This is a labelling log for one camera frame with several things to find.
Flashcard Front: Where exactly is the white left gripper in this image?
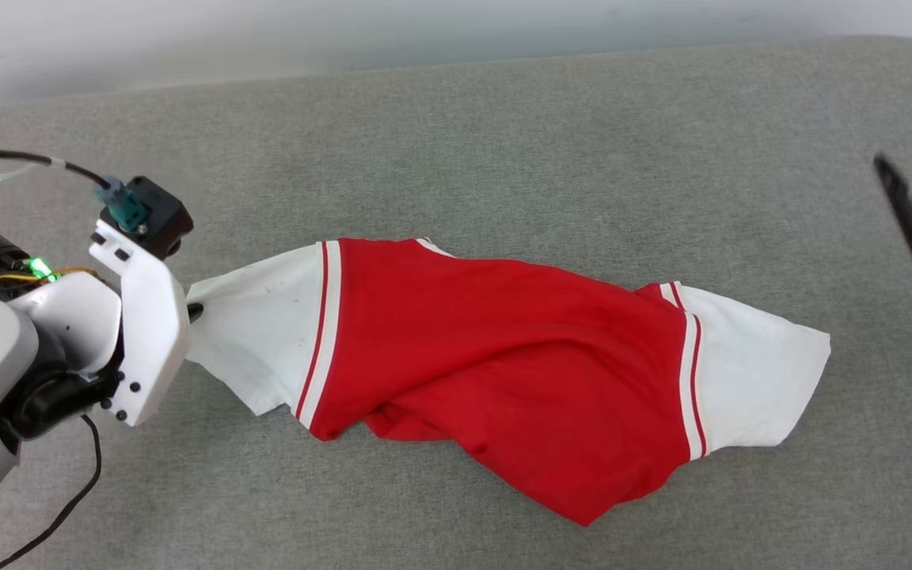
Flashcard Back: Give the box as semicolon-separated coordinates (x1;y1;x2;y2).
89;220;206;428

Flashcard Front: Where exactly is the teal cable connector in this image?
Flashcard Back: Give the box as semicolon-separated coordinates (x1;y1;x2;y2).
93;176;149;235

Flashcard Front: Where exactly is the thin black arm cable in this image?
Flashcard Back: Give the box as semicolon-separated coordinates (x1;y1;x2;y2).
0;413;103;570

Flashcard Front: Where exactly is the grey fabric sofa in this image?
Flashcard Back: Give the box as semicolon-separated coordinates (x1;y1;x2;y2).
0;36;912;570

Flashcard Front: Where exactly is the black camera cable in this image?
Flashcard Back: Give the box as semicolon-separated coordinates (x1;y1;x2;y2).
0;146;113;192

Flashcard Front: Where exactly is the red and white shirt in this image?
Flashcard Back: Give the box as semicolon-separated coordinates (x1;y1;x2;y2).
185;236;832;528

